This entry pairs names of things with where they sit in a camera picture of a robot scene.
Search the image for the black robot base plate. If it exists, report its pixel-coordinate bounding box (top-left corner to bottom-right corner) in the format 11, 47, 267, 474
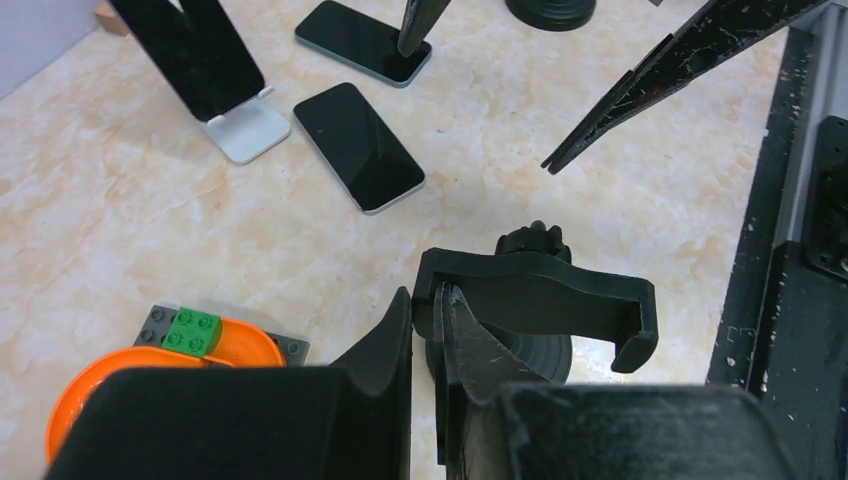
706, 29, 847, 479

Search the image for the grey toy brick baseplate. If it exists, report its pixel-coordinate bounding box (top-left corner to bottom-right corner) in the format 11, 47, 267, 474
133, 305, 310, 367

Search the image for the dark green-edged smartphone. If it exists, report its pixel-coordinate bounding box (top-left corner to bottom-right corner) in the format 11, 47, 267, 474
294, 1, 432, 88

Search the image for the purple smartphone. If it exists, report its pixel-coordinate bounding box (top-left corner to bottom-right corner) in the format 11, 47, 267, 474
111, 0, 266, 122

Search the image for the small wooden block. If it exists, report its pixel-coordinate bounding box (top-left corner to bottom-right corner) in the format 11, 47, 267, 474
93, 1, 130, 37

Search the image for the silver metal phone stand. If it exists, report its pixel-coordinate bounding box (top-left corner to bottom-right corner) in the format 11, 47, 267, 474
201, 86, 291, 165

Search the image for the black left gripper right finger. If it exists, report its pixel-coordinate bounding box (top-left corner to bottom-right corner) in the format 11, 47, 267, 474
434, 284, 795, 479

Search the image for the black clamp stand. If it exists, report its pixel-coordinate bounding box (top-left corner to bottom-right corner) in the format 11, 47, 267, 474
412, 220, 659, 383
505, 0, 597, 32

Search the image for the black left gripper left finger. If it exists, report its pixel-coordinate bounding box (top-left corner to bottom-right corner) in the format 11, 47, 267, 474
46, 288, 412, 479

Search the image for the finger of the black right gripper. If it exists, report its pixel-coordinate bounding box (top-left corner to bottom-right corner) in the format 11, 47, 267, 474
541, 0, 824, 175
397, 0, 451, 57

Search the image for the green toy brick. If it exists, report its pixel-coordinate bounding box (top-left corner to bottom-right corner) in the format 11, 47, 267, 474
162, 308, 223, 358

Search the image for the black smartphone white edge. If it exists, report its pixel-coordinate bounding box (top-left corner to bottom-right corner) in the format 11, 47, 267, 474
293, 82, 426, 214

